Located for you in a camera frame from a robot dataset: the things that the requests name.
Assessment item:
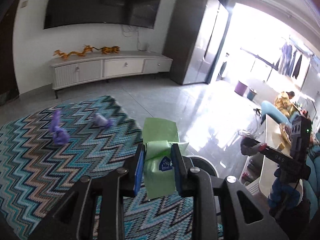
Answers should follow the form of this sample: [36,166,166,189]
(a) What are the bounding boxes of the green plastic wrapper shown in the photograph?
[142,118,188,200]

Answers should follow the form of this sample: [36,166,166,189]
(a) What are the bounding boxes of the small purple wrapper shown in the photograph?
[93,114,113,129]

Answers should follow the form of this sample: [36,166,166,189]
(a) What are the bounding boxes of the purple plastic wrapper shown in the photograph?
[49,109,70,146]

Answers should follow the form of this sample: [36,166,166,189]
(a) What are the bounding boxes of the grey round trash can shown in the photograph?
[188,155,219,177]

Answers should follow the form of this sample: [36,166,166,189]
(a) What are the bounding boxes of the person in yellow clothes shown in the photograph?
[274,91,295,118]

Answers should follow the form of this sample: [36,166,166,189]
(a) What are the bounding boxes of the teal sofa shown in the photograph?
[260,100,291,125]

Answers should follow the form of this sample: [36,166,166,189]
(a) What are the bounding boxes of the white coffee table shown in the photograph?
[238,130,303,200]

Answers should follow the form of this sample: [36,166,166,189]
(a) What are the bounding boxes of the teal waste bin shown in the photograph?
[247,88,257,101]

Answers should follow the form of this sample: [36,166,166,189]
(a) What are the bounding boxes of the hanging dark clothes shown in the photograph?
[276,42,304,79]

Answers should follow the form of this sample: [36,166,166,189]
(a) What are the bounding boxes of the purple stool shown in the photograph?
[234,81,248,96]

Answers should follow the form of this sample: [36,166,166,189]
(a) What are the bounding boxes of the zigzag patterned rug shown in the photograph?
[1,96,194,239]

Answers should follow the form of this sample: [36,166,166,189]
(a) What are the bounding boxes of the golden tiger figurine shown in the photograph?
[100,46,120,55]

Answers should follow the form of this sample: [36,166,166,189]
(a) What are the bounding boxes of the white tv cabinet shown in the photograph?
[49,51,172,96]

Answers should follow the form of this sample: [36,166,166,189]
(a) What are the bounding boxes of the golden dragon figurine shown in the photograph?
[53,45,100,60]

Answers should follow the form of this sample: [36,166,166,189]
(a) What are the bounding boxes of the grey double door refrigerator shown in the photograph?
[163,0,228,85]

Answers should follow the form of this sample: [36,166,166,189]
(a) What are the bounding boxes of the dark brown entrance door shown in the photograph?
[0,0,20,106]

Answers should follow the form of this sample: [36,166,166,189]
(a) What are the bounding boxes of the black wall television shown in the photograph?
[44,0,161,29]

